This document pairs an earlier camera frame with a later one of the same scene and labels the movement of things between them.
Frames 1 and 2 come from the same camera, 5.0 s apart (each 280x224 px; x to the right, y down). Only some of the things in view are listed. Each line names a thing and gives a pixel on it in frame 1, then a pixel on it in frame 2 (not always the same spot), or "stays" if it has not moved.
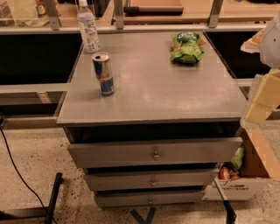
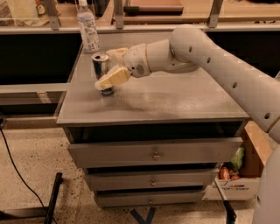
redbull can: [102, 66] stays
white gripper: [271, 44] → [136, 61]
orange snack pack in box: [224, 173] stays
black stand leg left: [50, 213] stays
